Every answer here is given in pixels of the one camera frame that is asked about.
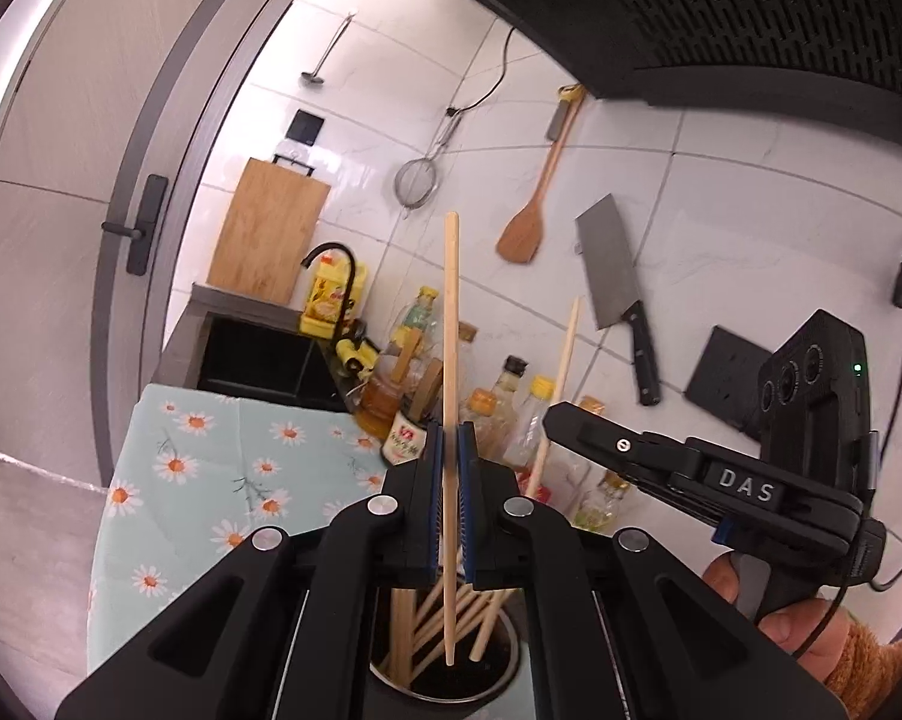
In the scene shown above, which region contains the wooden spatula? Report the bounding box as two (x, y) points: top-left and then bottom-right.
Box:
(496, 86), (583, 265)

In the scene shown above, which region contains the cork cap green label bottle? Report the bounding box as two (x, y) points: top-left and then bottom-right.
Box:
(575, 469), (632, 530)

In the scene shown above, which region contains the person's right hand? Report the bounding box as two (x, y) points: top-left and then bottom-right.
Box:
(702, 551), (849, 680)

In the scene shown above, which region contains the steel cleaver black handle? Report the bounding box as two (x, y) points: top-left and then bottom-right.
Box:
(575, 193), (662, 407)

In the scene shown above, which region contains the black door handle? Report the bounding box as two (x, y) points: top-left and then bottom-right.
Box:
(102, 175), (169, 275)

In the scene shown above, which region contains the black faucet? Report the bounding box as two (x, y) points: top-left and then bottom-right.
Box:
(301, 242), (358, 338)

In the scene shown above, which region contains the black sink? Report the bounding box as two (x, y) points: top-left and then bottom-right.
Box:
(162, 283), (351, 413)

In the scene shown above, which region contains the metal hanging utensil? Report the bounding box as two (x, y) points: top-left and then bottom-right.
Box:
(301, 13), (356, 89)

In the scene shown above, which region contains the amber glass jar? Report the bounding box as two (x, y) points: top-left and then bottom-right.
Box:
(361, 367), (408, 440)

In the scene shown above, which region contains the bundle of wooden chopsticks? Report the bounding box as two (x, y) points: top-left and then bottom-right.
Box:
(387, 577), (512, 691)

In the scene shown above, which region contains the black range hood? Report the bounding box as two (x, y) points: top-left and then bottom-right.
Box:
(380, 0), (902, 107)

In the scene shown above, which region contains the green label yellow cap bottle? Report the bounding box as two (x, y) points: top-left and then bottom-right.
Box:
(402, 286), (442, 361)

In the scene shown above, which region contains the person's right forearm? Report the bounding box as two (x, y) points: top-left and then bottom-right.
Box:
(826, 607), (902, 717)

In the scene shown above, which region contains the black square wall switch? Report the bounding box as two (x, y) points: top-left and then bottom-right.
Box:
(286, 109), (324, 145)

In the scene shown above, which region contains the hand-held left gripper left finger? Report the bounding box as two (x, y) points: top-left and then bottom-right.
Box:
(55, 424), (444, 720)

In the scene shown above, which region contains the black wall outlet panel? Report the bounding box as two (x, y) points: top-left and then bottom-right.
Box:
(683, 326), (778, 436)

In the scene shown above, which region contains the wooden handle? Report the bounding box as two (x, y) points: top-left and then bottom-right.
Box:
(392, 328), (423, 385)
(410, 360), (444, 421)

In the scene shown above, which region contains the white red label sauce bottle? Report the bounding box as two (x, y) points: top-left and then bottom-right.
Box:
(382, 412), (429, 466)

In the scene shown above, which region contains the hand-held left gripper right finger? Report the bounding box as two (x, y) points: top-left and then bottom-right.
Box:
(457, 424), (849, 720)

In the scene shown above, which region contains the long wooden chopstick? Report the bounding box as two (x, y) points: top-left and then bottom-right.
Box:
(442, 211), (461, 667)
(522, 298), (581, 500)

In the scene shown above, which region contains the black utensil holder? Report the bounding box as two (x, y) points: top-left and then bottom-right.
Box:
(368, 585), (523, 720)

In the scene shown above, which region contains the brown cap clear bottle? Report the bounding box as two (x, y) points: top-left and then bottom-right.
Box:
(458, 322), (480, 391)

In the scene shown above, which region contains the metal mesh strainer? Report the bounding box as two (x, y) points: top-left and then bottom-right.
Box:
(395, 106), (463, 209)

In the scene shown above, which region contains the small orange cap bottle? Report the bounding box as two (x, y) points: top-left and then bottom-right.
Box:
(470, 388), (501, 455)

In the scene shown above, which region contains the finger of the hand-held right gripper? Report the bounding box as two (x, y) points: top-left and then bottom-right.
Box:
(542, 401), (714, 515)

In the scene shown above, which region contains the small yellow black object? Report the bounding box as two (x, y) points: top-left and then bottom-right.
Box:
(336, 337), (381, 377)

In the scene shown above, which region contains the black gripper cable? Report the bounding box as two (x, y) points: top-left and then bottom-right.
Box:
(792, 581), (846, 661)

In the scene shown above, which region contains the thin black wall cable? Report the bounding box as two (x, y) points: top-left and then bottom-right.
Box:
(451, 26), (518, 113)

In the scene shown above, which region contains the yellow oil bottle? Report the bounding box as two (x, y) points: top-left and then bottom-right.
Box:
(299, 255), (366, 338)

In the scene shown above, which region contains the yellow cap clear bottle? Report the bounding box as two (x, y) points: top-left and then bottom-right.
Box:
(507, 376), (555, 470)

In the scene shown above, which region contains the dark cap bottle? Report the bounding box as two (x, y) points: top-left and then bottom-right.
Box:
(496, 356), (528, 421)

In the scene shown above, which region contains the wooden cutting board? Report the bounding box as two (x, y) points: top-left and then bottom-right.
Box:
(207, 156), (332, 308)

